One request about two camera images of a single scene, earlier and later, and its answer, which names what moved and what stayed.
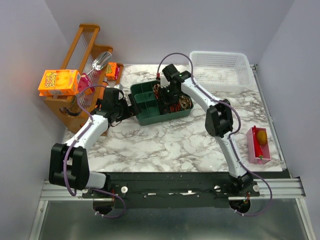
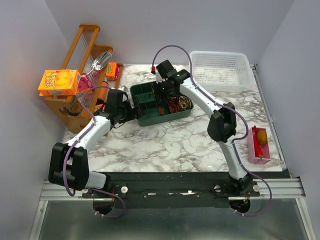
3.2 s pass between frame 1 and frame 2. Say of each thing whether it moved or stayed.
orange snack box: stayed
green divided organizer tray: stayed
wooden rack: stayed
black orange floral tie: moved
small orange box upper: stayed
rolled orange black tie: stayed
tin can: stayed
